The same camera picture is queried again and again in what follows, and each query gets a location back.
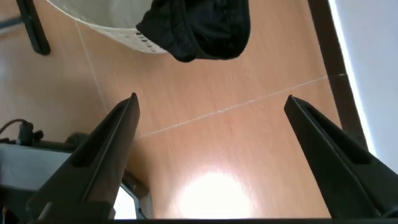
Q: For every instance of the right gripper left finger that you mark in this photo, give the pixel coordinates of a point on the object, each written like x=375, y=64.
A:
x=90, y=177

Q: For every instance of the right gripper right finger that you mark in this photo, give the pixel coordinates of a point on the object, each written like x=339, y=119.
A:
x=335, y=174

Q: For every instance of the black garment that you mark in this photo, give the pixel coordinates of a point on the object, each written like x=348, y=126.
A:
x=202, y=31

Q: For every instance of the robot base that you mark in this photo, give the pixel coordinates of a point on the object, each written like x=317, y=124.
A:
x=25, y=165

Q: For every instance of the black clothes rack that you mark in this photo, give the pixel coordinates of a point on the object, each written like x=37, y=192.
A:
x=34, y=31

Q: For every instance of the white laundry basket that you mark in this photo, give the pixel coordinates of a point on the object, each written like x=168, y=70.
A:
x=109, y=18

